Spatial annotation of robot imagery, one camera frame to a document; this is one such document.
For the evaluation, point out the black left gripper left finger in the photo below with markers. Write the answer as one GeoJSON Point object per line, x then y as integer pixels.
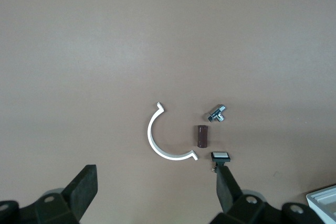
{"type": "Point", "coordinates": [78, 197]}

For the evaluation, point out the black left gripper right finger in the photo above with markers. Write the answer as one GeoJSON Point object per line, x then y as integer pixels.
{"type": "Point", "coordinates": [231, 204]}

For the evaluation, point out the black white rectangular push button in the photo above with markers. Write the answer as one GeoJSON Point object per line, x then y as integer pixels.
{"type": "Point", "coordinates": [220, 155]}

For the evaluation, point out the white drawer cabinet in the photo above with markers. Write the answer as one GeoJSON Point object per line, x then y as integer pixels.
{"type": "Point", "coordinates": [323, 203]}

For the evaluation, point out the brown ribbed cylinder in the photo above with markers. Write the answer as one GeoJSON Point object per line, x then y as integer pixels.
{"type": "Point", "coordinates": [200, 137]}

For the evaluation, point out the chrome valve fitting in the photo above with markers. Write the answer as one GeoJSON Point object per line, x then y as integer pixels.
{"type": "Point", "coordinates": [217, 112]}

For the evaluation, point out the white semicircular clamp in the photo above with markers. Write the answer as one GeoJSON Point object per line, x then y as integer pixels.
{"type": "Point", "coordinates": [150, 133]}

